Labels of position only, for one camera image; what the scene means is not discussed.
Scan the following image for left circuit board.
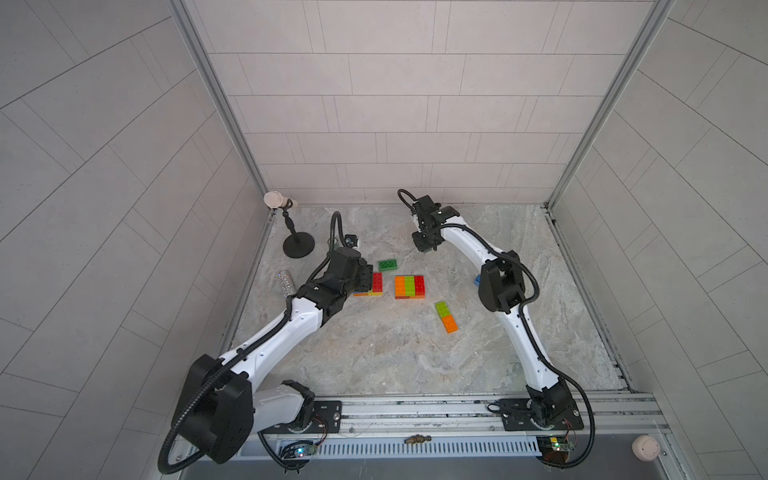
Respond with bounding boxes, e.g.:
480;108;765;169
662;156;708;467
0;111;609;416
280;440;318;460

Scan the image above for small lime green lego brick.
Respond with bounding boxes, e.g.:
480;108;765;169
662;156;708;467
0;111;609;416
435;301;452;319

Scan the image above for circuit board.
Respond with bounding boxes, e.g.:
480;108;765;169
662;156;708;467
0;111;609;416
536;436;576;466
280;440;318;460

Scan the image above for long orange lego brick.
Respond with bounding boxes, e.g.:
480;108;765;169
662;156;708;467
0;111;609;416
394;276;407;299

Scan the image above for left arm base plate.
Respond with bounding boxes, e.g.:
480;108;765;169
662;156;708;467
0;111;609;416
263;401;343;435

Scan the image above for left metal corner post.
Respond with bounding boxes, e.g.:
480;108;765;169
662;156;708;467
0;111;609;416
168;0;267;194

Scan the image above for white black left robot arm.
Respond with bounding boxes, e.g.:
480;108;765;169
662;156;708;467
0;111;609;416
157;246;373;475

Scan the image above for metal corner frame post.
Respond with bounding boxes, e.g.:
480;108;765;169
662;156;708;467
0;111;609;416
544;0;676;213

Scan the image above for glitter silver microphone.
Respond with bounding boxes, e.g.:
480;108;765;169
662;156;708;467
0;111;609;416
277;270;297;297

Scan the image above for right circuit board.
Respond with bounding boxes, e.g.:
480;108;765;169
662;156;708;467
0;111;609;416
536;436;576;466

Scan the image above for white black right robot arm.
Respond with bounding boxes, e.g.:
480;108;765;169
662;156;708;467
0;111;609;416
397;189;596;432

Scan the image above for red lego brick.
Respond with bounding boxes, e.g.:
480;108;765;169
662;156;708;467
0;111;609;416
414;275;426;298
371;272;383;295

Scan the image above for brass fitting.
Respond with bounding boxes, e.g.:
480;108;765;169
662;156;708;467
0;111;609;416
404;434;432;445

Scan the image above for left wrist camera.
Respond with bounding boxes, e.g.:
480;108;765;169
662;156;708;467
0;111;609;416
344;234;359;248

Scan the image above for dark green lego brick near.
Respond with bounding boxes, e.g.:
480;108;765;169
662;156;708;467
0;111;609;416
377;258;398;272

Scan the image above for black microphone stand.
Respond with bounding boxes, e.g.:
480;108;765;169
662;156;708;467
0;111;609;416
263;191;315;259

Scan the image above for beige round knob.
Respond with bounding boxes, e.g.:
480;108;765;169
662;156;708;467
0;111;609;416
631;435;661;462

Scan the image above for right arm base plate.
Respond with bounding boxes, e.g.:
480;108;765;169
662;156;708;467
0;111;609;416
486;398;584;432

